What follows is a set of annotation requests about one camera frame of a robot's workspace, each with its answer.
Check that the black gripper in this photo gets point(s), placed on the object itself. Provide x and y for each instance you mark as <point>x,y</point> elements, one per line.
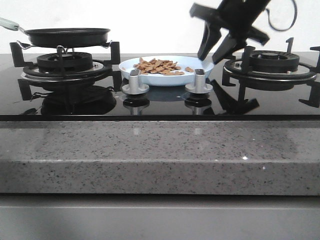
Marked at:
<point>238,17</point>

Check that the pile of brown meat pieces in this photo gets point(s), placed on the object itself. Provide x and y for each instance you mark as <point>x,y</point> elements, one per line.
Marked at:
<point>162,67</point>

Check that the light blue plate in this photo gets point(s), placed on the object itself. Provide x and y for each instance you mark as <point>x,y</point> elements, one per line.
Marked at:
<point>161,80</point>

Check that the black frying pan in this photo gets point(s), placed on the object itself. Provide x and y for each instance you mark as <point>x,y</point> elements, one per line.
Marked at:
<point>66,37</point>

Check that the right black pan support grate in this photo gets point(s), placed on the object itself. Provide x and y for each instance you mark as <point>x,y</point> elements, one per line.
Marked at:
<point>241,70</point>

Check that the black pan support grate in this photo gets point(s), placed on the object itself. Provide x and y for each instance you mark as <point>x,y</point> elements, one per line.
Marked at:
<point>241,70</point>
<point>64,82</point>

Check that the right black burner head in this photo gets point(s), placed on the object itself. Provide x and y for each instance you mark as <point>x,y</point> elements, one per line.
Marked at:
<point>271,61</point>

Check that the black burner head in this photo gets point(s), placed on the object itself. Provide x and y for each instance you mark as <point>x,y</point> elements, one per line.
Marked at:
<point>271,61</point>
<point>71,62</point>

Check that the right silver stove knob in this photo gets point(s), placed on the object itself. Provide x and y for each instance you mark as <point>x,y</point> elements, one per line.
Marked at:
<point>199,85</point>

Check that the silver stove knob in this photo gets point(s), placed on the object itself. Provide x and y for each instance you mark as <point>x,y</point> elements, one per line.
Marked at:
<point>199,85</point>
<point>135,86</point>

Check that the left silver stove knob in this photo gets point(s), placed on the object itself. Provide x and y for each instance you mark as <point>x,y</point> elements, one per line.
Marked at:
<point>135,86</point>

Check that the left black pan support grate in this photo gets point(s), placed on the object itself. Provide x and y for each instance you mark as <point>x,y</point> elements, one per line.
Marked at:
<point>64,82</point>

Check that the left black burner head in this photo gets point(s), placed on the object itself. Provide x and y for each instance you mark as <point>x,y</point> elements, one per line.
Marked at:
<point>71,62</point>

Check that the black glass gas cooktop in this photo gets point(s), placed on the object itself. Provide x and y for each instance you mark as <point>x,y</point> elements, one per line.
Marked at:
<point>104,100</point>

